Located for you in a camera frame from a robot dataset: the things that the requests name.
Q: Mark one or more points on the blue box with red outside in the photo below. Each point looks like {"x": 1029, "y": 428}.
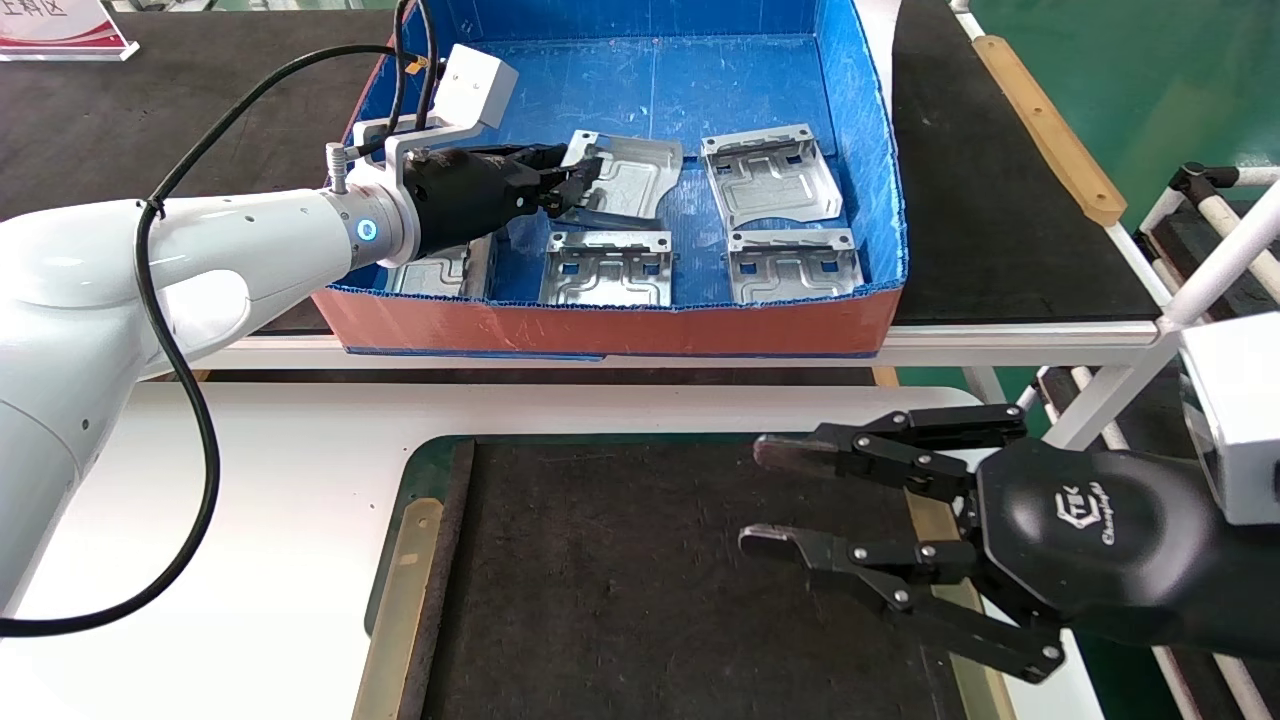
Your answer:
{"x": 650, "y": 90}

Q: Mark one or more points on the white rack pipe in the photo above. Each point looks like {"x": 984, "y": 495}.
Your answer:
{"x": 1200, "y": 280}

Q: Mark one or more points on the cream rack pipe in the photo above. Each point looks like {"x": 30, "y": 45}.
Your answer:
{"x": 1235, "y": 225}

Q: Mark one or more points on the silver camera mount bracket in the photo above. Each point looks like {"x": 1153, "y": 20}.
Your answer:
{"x": 400, "y": 145}

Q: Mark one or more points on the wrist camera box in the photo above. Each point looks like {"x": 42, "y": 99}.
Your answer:
{"x": 478, "y": 85}
{"x": 1235, "y": 420}

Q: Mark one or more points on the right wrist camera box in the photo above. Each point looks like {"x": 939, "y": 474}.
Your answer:
{"x": 1235, "y": 420}

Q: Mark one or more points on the short wooden strip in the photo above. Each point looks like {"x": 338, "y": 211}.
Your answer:
{"x": 985, "y": 690}
{"x": 400, "y": 600}

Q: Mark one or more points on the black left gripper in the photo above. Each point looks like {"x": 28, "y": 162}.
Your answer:
{"x": 465, "y": 195}

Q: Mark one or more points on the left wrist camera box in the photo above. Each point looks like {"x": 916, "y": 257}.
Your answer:
{"x": 478, "y": 85}

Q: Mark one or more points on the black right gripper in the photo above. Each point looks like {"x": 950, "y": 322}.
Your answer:
{"x": 1100, "y": 540}

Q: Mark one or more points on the long wooden strip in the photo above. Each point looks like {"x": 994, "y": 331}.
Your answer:
{"x": 1050, "y": 130}

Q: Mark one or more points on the red and white sign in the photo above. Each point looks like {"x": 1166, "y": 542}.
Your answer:
{"x": 60, "y": 30}

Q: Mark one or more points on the black pipe joint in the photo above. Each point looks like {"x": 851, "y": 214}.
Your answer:
{"x": 1195, "y": 180}

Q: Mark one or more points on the black work mat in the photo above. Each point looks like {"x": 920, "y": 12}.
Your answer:
{"x": 620, "y": 590}

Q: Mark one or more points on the large black table mat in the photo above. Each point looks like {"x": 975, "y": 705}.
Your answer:
{"x": 100, "y": 130}

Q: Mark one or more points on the metal bracket accessory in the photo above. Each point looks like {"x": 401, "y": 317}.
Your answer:
{"x": 795, "y": 275}
{"x": 765, "y": 180}
{"x": 440, "y": 275}
{"x": 635, "y": 175}
{"x": 605, "y": 280}

